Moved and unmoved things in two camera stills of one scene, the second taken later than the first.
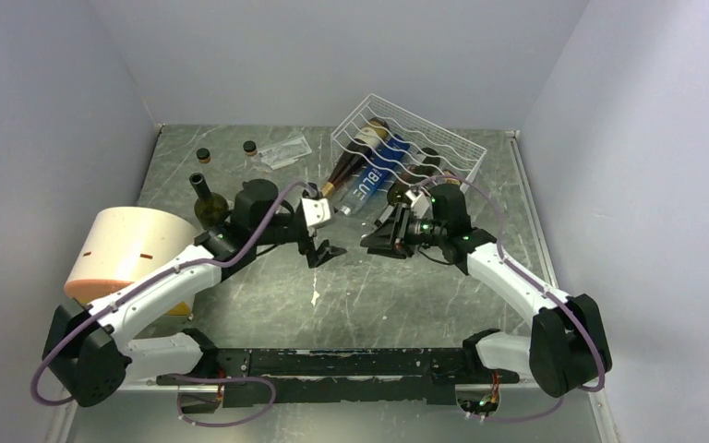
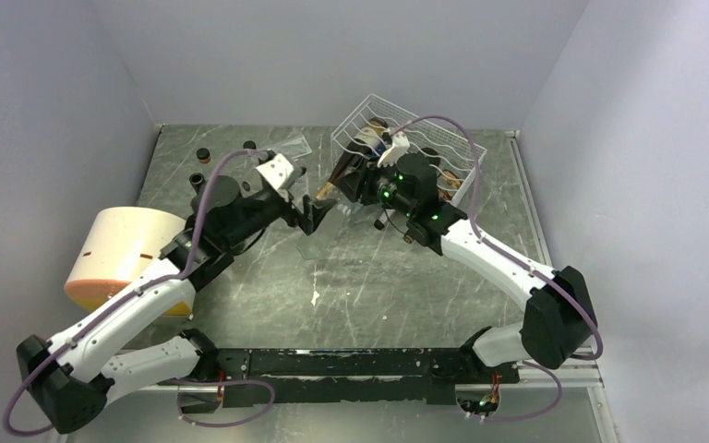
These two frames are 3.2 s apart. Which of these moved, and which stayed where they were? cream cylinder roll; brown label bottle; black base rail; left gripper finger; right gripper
Moved: right gripper; left gripper finger
Stayed: black base rail; brown label bottle; cream cylinder roll
